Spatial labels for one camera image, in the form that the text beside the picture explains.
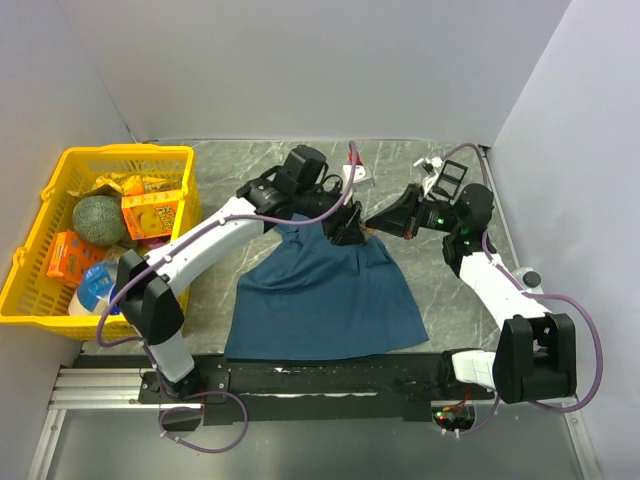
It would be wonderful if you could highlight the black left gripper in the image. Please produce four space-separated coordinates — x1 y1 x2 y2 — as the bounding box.
295 181 368 246

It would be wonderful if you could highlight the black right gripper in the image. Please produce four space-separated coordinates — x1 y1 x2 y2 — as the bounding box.
366 184 462 240

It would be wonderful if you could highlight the blue t-shirt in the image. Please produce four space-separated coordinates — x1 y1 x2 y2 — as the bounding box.
224 224 428 361

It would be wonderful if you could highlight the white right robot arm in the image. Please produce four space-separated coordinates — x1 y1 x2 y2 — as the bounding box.
366 183 577 404

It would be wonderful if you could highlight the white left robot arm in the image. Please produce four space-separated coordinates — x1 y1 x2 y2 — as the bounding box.
115 144 366 402

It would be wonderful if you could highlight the white webcam device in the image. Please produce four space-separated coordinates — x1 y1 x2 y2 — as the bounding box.
512 267 543 294

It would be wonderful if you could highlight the orange cracker box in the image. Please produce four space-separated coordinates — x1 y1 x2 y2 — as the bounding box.
121 190 183 240

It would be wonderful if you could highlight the yellow snack bag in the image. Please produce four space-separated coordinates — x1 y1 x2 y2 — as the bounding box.
67 173 179 199

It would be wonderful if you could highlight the green melon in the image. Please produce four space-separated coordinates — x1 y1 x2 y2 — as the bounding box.
72 195 127 247

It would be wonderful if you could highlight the white blue bottle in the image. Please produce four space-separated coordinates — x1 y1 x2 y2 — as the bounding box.
68 261 117 316

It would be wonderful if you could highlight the orange snack box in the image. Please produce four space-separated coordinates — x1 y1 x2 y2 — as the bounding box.
46 230 106 287

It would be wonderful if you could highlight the yellow plastic basket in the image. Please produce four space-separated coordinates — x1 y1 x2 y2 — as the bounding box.
1 144 202 341

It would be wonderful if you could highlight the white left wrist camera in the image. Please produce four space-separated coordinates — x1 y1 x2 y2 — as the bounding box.
342 165 375 192

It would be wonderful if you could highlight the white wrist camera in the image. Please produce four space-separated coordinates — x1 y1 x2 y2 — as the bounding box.
342 165 375 192
413 156 443 194

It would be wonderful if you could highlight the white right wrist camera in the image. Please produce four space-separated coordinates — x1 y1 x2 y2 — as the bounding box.
413 156 443 194

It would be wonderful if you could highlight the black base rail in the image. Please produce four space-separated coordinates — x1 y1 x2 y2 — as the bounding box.
138 353 494 426

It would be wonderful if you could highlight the aluminium frame rail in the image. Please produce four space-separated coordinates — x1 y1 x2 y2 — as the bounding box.
26 367 604 479

